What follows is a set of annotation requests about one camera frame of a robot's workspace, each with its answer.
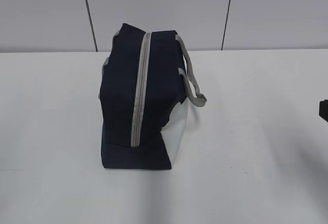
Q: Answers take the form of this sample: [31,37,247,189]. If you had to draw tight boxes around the navy blue lunch bag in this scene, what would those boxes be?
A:
[98,24,207,170]

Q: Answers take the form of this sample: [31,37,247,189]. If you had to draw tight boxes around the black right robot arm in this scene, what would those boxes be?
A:
[319,99,328,122]

